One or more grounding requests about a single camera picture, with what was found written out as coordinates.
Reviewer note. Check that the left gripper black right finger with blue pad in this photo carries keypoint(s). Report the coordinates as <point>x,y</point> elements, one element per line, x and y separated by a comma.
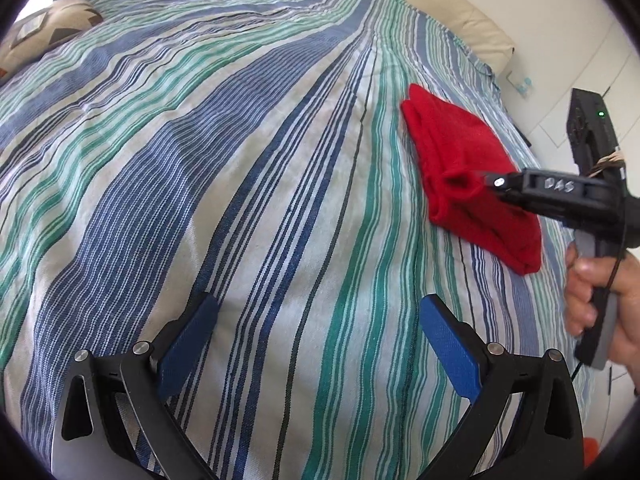
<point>545,439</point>

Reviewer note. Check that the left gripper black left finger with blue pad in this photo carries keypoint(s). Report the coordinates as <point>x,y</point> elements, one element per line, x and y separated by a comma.
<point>90,440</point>

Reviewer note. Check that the red knit sweater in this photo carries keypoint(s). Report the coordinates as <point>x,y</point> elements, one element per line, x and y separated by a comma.
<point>456,150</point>

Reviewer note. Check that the person's right hand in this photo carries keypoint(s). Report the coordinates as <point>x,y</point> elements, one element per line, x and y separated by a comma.
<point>583,276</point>

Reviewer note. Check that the orange fluffy rug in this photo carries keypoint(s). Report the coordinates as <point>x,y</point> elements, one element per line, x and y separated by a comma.
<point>591,448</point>

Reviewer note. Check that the striped blue green bedspread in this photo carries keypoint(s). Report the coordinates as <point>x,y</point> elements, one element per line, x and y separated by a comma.
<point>255,150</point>

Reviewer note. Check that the beige patterned pillow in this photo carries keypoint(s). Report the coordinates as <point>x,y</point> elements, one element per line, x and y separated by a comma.
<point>32,37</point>

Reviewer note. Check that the wall socket plate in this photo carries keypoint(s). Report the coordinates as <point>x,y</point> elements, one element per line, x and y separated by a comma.
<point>521,84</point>

